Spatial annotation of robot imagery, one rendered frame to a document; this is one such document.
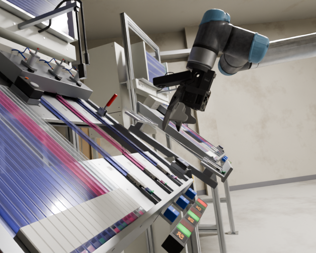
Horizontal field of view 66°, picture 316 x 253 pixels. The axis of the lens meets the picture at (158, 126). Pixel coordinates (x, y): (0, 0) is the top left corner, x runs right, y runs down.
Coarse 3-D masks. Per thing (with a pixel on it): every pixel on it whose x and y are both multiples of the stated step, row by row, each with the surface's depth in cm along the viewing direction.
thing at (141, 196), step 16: (96, 160) 61; (128, 160) 73; (144, 160) 82; (112, 176) 58; (144, 176) 70; (160, 176) 77; (176, 176) 87; (128, 192) 56; (144, 192) 60; (160, 192) 66; (144, 208) 54; (16, 240) 29
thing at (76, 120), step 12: (0, 84) 67; (48, 96) 82; (36, 108) 67; (48, 108) 71; (60, 108) 78; (84, 108) 93; (48, 120) 66; (60, 120) 70; (72, 120) 75; (96, 120) 89; (108, 120) 99
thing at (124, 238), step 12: (192, 180) 86; (180, 192) 72; (156, 204) 54; (168, 204) 64; (144, 216) 46; (156, 216) 58; (132, 228) 41; (144, 228) 53; (108, 240) 35; (120, 240) 37; (132, 240) 48; (96, 252) 32; (108, 252) 34; (120, 252) 45
